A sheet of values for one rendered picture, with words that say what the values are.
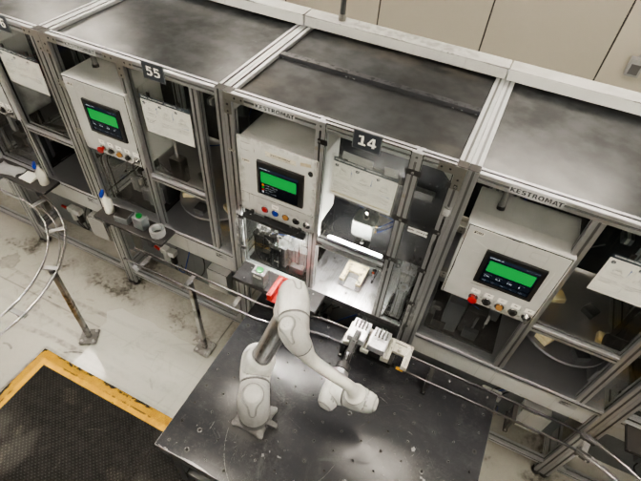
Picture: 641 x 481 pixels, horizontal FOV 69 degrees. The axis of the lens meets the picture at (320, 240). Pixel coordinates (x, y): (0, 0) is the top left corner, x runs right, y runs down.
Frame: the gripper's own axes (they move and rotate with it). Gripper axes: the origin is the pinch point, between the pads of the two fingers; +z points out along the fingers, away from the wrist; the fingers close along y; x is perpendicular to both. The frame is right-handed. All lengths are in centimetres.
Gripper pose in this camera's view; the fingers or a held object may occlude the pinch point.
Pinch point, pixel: (356, 338)
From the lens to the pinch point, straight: 256.1
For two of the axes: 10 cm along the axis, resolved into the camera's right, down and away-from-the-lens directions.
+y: 0.4, -6.4, -7.7
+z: 4.2, -6.9, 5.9
